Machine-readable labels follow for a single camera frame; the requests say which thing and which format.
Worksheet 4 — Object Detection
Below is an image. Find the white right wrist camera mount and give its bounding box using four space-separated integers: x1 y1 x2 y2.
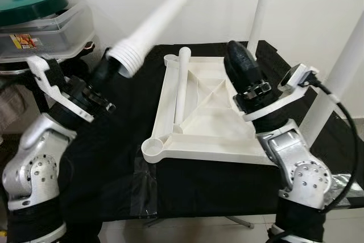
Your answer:
242 64 320 121

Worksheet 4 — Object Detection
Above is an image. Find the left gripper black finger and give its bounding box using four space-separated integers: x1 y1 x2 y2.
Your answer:
91 50 123 93

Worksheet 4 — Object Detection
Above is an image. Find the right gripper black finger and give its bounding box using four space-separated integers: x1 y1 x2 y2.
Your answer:
224 40 266 93

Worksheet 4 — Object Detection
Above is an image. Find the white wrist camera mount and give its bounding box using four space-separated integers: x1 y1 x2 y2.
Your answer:
242 64 320 121
27 55 94 123

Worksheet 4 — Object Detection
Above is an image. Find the green pot lid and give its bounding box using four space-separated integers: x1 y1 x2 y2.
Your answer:
0 0 69 27

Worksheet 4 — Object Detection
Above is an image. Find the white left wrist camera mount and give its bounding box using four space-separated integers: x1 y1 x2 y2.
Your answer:
27 55 94 123

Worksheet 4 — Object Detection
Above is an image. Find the white plastic children table top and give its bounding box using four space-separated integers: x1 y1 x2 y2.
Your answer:
141 52 319 167

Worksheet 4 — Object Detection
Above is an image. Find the large black bowl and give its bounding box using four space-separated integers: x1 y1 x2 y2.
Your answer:
0 58 40 79

